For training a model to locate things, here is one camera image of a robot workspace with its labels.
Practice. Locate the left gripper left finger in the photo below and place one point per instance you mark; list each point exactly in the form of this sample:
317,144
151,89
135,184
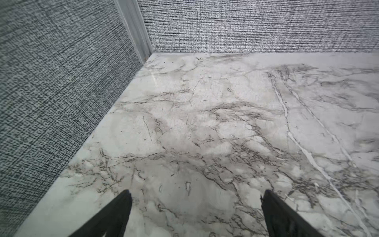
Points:
111,221

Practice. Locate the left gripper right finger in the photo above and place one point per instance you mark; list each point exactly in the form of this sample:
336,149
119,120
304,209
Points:
282,221

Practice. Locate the aluminium enclosure frame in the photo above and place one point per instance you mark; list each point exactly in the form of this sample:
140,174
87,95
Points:
133,21

